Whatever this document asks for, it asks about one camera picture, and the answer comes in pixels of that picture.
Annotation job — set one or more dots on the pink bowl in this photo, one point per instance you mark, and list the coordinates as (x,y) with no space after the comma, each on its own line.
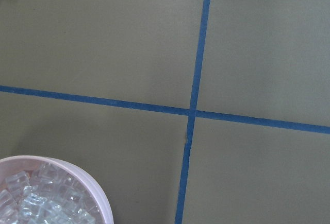
(15,164)

